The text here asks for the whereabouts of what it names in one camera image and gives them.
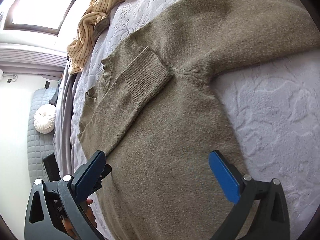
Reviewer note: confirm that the olive brown knit sweater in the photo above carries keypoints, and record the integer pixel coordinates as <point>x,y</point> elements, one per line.
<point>153,114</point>

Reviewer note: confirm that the white round pleated cushion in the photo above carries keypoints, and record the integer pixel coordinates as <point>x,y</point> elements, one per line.
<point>44,119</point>

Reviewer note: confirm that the dark garment near headboard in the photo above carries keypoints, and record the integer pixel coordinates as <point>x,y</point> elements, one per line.
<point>53,100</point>

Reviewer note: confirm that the person's left hand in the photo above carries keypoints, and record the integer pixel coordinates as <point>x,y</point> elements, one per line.
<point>89,214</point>

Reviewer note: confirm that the grey curtain rail pelmet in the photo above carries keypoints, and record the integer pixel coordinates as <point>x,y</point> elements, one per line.
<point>24,59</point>

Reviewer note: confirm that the lavender embossed fleece blanket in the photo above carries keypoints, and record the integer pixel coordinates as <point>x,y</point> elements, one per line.
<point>272,107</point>

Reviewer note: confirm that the yellow striped garment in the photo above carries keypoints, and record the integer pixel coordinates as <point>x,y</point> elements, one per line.
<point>93,22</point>

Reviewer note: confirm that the grey quilted headboard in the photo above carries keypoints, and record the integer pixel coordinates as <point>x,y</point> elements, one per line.
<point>38,145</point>

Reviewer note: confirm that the grey bed sheet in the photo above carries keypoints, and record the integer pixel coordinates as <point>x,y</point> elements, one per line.
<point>64,111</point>

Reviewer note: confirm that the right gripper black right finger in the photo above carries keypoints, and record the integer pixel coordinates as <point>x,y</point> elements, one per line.
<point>271,220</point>

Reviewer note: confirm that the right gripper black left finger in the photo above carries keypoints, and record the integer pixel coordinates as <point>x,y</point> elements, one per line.
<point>86,181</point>

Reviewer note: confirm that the window with brown frame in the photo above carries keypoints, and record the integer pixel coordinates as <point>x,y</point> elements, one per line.
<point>40,16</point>

